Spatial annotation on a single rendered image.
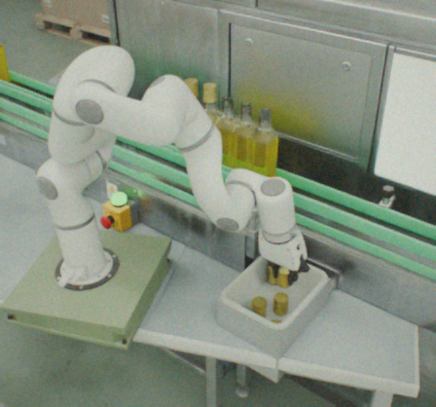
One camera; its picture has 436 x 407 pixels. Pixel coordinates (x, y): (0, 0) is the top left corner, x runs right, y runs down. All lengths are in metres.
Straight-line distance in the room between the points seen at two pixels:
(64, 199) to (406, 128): 0.79
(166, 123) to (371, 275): 0.65
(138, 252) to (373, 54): 0.73
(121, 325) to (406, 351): 0.63
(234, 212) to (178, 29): 0.77
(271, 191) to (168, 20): 0.78
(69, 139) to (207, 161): 0.28
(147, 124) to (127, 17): 0.93
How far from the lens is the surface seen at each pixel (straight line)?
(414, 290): 1.37
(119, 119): 1.00
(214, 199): 1.09
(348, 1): 1.39
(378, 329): 1.40
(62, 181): 1.24
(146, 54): 1.86
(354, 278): 1.43
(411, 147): 1.41
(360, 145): 1.46
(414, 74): 1.35
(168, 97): 1.01
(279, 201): 1.13
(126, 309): 1.32
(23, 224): 1.76
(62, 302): 1.38
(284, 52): 1.49
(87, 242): 1.35
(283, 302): 1.34
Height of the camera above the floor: 1.74
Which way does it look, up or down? 33 degrees down
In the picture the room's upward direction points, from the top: straight up
